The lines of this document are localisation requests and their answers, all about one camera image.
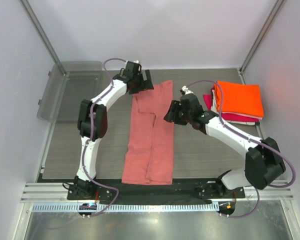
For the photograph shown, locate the slotted white cable duct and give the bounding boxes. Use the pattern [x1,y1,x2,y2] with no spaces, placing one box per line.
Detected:
[32,202,219,213]

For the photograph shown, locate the orange folded t shirt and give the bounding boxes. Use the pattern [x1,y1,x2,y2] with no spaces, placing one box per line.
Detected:
[213,81,264,119]

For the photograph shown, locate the white folded t shirt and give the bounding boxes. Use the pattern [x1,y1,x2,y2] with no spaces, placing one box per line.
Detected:
[211,87,222,113]

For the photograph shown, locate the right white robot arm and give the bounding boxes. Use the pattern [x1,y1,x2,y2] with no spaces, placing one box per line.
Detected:
[164,93,286,198]

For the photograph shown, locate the salmon pink t shirt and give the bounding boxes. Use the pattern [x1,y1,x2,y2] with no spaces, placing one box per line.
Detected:
[121,80,174,185]

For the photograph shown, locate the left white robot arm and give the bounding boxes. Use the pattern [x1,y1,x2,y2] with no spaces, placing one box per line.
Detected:
[68,60,154,200]

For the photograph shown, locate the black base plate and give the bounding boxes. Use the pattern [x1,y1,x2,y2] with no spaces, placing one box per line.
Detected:
[67,177,246,205]

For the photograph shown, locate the magenta folded t shirt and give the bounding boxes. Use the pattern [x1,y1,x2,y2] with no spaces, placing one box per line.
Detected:
[203,94,260,126]

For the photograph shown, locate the clear grey plastic bin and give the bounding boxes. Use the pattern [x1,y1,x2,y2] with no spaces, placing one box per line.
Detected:
[37,60,102,123]

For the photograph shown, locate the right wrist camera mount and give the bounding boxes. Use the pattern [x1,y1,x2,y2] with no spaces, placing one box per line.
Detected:
[179,85,193,95]

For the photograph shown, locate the aluminium frame rail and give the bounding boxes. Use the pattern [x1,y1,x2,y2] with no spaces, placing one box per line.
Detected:
[20,182,294,203]

